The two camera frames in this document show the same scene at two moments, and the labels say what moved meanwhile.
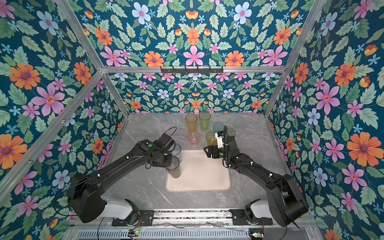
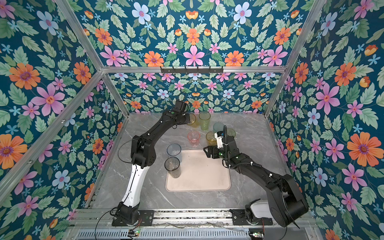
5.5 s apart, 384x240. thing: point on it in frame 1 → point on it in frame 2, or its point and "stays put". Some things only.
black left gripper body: (165, 160) → (183, 118)
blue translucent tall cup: (177, 151) stays put
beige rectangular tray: (199, 173) stays put
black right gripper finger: (210, 149) stays put
